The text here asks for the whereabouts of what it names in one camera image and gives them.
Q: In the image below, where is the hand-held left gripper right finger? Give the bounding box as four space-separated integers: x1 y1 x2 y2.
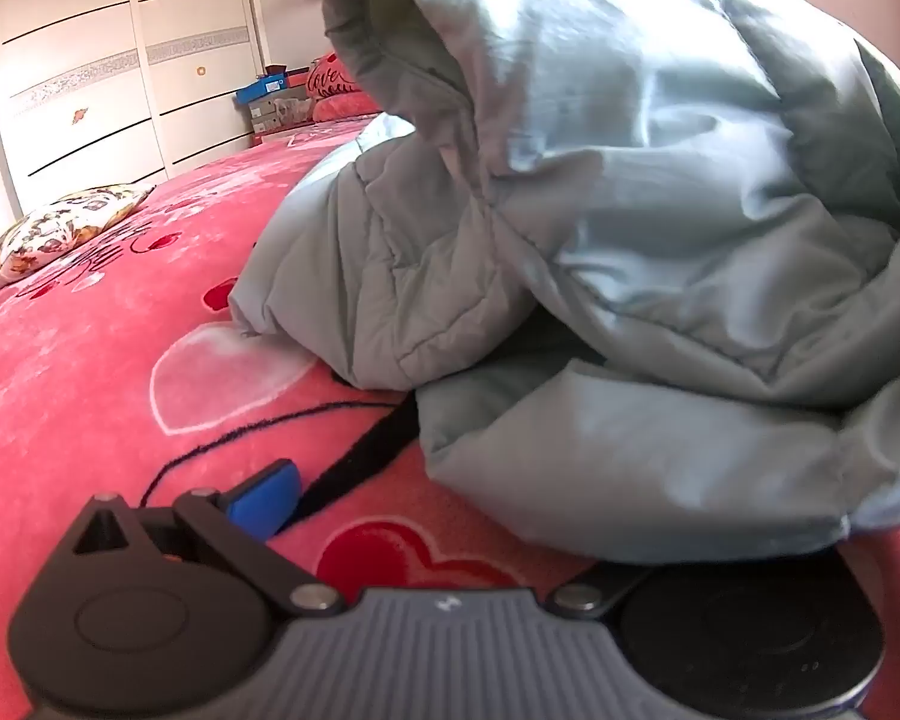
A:
547 562 655 618

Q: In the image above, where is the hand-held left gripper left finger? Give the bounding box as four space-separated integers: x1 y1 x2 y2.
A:
69 457 346 616

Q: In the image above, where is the light blue puffer jacket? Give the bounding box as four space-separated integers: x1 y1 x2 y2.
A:
229 0 900 567

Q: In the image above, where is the pink heart print bedspread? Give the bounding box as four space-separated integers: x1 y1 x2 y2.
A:
0 112 900 720

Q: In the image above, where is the floral patterned pillow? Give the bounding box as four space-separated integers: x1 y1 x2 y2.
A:
0 184 158 293

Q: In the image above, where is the grey shoe box stack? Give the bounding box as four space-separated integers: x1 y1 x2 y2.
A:
247 97 316 142

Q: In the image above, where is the blue shoe box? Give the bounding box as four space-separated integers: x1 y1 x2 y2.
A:
234 75 308 106

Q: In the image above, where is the red lettered pillow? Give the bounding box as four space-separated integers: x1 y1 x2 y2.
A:
304 52 387 121

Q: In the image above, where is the white wardrobe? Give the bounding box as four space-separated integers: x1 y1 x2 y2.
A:
0 0 263 271

